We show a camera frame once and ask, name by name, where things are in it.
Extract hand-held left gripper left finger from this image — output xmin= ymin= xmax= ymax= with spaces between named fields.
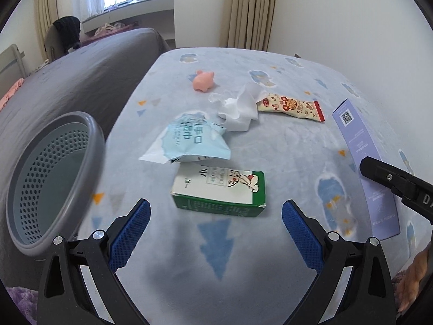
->
xmin=37 ymin=199 xmax=152 ymax=325

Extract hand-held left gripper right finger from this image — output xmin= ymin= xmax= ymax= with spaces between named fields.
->
xmin=282 ymin=200 xmax=396 ymax=325

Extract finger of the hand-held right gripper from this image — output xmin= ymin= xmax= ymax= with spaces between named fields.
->
xmin=359 ymin=157 xmax=422 ymax=208

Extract long purple box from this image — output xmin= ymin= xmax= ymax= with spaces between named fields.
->
xmin=332 ymin=98 xmax=401 ymax=241

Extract grey perforated waste basket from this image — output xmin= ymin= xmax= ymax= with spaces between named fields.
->
xmin=5 ymin=111 xmax=106 ymax=261

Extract green and white carton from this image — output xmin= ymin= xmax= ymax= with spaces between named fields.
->
xmin=170 ymin=162 xmax=267 ymax=218

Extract light blue wipes packet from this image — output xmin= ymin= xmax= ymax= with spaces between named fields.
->
xmin=139 ymin=111 xmax=231 ymax=165

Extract cream snack wrapper red ends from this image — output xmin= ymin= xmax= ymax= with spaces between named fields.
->
xmin=256 ymin=93 xmax=326 ymax=122

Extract white tissue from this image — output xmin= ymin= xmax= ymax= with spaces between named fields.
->
xmin=208 ymin=83 xmax=268 ymax=132

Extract pink pig toy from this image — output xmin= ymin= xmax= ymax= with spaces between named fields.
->
xmin=192 ymin=70 xmax=217 ymax=93

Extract person's right hand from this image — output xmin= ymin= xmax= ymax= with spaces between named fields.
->
xmin=394 ymin=244 xmax=429 ymax=314

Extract light blue printed blanket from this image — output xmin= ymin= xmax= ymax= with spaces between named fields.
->
xmin=68 ymin=47 xmax=428 ymax=325

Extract purple fleece clothing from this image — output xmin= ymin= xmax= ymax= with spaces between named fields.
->
xmin=5 ymin=286 xmax=38 ymax=325

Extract grey bed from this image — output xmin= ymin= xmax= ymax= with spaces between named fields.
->
xmin=0 ymin=27 xmax=170 ymax=285

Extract pink cloth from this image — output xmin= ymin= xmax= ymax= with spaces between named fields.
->
xmin=0 ymin=78 xmax=25 ymax=111

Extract pink basin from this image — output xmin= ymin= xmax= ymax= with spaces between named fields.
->
xmin=83 ymin=29 xmax=141 ymax=45

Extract beige chair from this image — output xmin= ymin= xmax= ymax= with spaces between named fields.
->
xmin=45 ymin=24 xmax=82 ymax=62

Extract pile of pale clothes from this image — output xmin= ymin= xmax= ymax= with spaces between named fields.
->
xmin=95 ymin=22 xmax=139 ymax=36

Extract grey bed headboard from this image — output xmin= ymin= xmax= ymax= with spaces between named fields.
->
xmin=0 ymin=44 xmax=28 ymax=89

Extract beige curtain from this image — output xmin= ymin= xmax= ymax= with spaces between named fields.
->
xmin=32 ymin=0 xmax=85 ymax=38
xmin=227 ymin=0 xmax=280 ymax=51

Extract black garment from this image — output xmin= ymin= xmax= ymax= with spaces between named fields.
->
xmin=53 ymin=16 xmax=82 ymax=50

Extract white window ledge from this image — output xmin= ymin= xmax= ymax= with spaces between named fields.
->
xmin=81 ymin=0 xmax=176 ymax=50

